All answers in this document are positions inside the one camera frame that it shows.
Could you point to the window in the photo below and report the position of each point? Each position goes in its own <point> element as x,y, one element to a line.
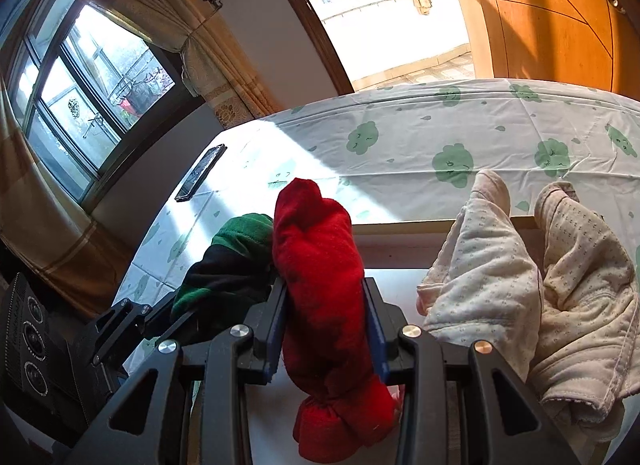
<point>75,110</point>

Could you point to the cream dotted underwear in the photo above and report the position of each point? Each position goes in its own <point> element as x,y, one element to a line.
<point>590,285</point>

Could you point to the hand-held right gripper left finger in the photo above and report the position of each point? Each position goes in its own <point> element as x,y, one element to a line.
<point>278,315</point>

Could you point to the black phone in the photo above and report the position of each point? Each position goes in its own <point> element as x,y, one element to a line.
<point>200,172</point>

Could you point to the wooden door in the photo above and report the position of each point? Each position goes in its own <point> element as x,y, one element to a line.
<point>550,20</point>

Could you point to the bright red underwear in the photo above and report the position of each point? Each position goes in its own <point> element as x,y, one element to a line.
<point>320,255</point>

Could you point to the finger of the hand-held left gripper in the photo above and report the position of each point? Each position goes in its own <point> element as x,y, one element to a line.
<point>165,327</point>
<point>112,325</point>

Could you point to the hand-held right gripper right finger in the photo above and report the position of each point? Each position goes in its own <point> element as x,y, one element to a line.
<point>374,325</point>

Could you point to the green and black underwear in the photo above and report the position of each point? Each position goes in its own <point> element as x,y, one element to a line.
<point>225,275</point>

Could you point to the white dotted underwear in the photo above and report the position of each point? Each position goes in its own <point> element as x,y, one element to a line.
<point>485,270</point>

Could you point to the brown door frame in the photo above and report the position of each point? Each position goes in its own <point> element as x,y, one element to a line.
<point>320,35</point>

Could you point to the shallow cardboard box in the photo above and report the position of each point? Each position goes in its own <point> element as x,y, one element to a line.
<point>395,255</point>

